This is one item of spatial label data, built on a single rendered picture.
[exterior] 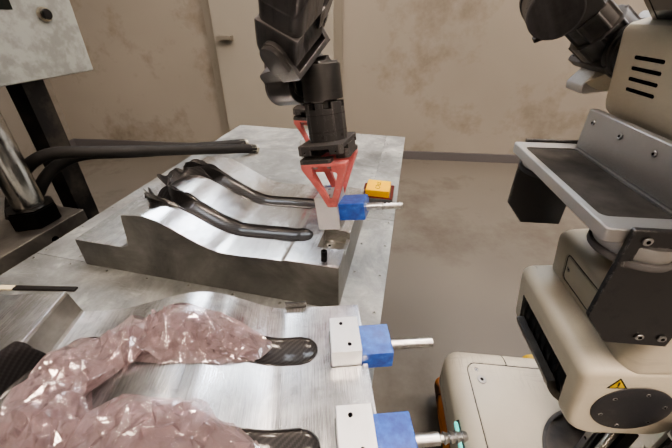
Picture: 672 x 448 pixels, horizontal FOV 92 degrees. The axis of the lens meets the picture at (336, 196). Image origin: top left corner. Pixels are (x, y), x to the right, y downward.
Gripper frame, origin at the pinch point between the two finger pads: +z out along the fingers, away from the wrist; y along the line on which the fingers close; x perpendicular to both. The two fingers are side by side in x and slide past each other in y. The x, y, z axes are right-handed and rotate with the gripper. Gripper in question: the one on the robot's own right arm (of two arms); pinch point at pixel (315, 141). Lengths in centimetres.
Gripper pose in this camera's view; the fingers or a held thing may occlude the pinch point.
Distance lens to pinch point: 80.7
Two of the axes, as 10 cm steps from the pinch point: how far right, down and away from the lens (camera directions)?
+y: -2.3, 4.8, -8.4
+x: 9.7, 0.9, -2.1
